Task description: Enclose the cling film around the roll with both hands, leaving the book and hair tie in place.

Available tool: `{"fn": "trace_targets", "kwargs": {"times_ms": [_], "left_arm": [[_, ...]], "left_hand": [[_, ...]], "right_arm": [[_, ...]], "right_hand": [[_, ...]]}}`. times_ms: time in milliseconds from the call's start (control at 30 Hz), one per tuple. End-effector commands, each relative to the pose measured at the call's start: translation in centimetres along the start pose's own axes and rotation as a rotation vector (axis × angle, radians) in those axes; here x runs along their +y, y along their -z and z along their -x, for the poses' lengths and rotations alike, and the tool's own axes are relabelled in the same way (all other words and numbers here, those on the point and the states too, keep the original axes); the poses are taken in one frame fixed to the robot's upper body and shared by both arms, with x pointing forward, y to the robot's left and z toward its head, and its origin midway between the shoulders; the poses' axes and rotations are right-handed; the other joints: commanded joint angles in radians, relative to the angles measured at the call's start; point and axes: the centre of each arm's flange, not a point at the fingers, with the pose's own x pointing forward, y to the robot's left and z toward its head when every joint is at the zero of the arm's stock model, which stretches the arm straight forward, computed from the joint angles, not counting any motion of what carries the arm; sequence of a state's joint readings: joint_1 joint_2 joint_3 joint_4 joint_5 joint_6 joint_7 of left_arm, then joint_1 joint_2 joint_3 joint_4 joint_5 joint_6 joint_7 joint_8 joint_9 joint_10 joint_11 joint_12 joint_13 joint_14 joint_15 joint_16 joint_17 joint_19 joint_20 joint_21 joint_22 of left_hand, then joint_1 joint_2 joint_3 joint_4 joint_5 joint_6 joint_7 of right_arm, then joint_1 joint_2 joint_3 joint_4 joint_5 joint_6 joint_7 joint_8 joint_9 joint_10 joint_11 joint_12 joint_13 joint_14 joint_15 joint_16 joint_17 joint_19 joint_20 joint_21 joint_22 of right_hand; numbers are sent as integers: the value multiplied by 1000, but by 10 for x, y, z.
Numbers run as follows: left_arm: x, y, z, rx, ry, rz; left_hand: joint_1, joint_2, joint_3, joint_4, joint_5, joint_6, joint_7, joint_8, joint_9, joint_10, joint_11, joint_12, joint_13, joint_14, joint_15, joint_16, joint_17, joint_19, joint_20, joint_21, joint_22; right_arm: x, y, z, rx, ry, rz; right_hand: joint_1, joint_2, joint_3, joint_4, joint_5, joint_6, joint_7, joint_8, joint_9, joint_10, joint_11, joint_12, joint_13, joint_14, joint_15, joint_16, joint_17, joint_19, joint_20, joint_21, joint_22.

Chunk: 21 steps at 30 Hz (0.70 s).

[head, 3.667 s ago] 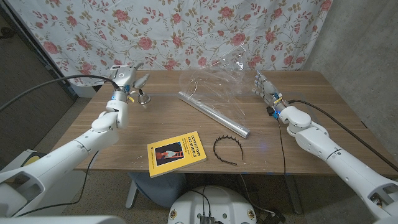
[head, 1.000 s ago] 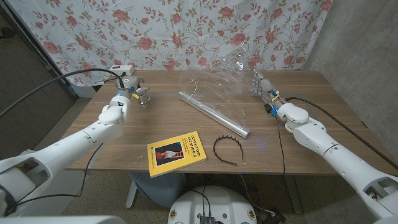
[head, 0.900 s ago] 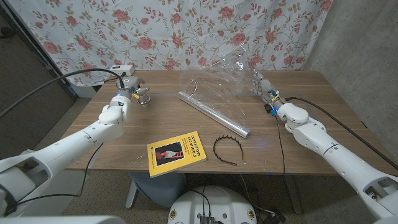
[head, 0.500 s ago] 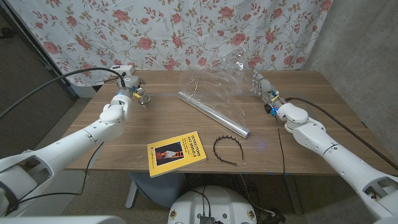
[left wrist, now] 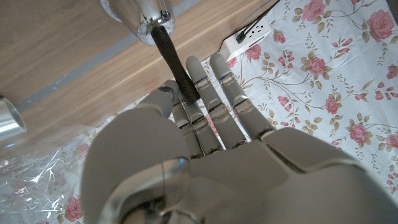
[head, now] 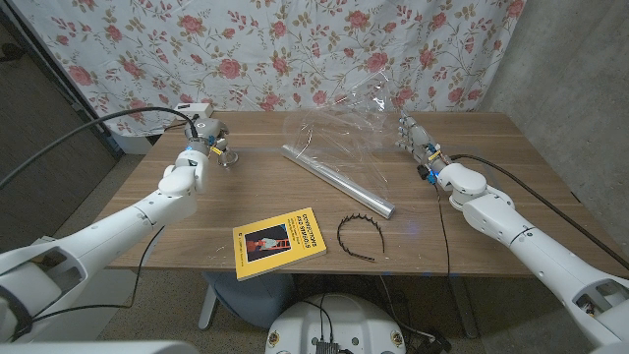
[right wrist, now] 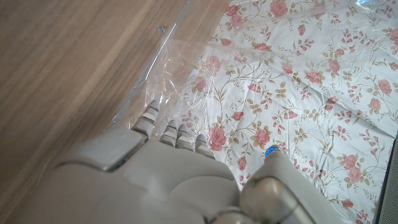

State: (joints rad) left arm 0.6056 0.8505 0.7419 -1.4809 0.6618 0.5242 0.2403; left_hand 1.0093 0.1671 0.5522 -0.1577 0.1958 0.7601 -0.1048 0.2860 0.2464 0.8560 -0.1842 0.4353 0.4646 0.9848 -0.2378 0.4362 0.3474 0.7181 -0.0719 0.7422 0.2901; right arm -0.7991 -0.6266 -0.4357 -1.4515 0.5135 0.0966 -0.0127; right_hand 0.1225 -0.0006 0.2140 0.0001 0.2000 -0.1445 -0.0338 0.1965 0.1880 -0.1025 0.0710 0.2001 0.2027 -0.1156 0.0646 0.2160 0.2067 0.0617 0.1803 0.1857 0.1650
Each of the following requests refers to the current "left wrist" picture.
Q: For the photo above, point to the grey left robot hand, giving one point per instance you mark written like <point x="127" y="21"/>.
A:
<point x="248" y="180"/>

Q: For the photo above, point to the white power strip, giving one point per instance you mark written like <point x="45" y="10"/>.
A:
<point x="248" y="40"/>

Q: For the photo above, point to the transparent cling film sheet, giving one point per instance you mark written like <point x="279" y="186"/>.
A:
<point x="37" y="180"/>

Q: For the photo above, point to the floral backdrop cloth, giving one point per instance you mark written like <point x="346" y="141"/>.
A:
<point x="342" y="77"/>

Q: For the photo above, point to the silver cling film roll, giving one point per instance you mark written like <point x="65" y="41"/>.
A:
<point x="9" y="119"/>

